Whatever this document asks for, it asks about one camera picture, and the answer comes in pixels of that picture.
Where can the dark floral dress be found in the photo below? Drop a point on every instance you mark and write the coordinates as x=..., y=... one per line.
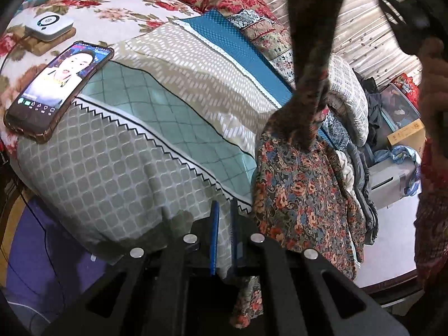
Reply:
x=301, y=189

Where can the white plastic box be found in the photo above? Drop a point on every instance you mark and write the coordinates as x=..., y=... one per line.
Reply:
x=385, y=185

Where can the grey ruffled cloth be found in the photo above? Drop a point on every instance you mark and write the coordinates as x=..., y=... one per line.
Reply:
x=365, y=196

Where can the white red-flowered blanket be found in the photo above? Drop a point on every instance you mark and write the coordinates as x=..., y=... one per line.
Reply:
x=115, y=10

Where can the white knitted cloth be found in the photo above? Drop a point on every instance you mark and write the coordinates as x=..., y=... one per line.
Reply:
x=346, y=168

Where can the person's right forearm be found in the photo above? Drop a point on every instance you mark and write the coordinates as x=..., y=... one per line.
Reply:
x=434, y=210

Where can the red snack packets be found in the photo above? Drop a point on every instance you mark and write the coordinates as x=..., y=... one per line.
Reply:
x=407, y=82

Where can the person's right hand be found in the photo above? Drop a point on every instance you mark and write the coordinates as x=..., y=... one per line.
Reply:
x=434, y=84

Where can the smartphone in brown case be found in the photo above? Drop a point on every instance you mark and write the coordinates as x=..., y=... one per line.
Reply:
x=57, y=87

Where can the cardboard box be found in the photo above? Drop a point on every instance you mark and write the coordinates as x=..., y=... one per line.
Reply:
x=407, y=133

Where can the clear plastic storage box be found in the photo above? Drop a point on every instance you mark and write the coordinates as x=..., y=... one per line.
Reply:
x=399, y=106

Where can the purple mat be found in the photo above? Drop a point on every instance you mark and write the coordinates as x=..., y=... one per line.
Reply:
x=45, y=252

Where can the beige leaf-striped sheet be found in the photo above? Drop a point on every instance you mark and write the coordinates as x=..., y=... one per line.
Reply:
x=364, y=24

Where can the dark clothes pile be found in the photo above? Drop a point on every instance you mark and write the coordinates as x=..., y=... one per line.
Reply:
x=372, y=105

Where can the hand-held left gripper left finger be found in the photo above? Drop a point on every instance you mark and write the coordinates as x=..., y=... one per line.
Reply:
x=214, y=238

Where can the geometric patchwork quilt cover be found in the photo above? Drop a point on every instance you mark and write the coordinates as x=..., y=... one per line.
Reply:
x=122, y=168

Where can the wooden board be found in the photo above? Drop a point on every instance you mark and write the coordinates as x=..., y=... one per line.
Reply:
x=42, y=47

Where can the paisley bordered cloth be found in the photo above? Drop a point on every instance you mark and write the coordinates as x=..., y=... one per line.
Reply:
x=269, y=45

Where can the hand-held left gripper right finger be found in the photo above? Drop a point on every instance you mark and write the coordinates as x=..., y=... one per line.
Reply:
x=234, y=238

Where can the white square device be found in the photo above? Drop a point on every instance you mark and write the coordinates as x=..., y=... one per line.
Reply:
x=49, y=26

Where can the white dotted folded blanket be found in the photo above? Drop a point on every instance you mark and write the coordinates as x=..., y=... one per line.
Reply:
x=350, y=94

